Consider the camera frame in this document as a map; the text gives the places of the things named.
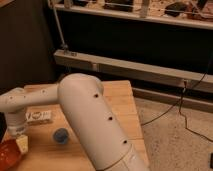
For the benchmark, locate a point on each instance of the cluttered background shelf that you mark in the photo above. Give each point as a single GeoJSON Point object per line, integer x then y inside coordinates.
{"type": "Point", "coordinates": [172, 12]}

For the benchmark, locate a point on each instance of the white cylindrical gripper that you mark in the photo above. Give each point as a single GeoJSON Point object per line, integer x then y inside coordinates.
{"type": "Point", "coordinates": [16, 125]}

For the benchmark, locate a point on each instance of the white rectangular box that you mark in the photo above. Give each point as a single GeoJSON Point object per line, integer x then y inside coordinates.
{"type": "Point", "coordinates": [40, 117]}

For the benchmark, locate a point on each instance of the blue cup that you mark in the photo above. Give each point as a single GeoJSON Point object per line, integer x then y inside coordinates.
{"type": "Point", "coordinates": [61, 136]}

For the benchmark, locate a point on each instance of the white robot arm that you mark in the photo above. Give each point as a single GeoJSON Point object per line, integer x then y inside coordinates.
{"type": "Point", "coordinates": [81, 100]}

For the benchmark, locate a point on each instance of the orange ceramic bowl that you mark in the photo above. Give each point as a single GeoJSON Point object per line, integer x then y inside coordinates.
{"type": "Point", "coordinates": [9, 154]}

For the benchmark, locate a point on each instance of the metal stand pole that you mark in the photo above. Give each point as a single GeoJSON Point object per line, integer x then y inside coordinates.
{"type": "Point", "coordinates": [64, 46]}

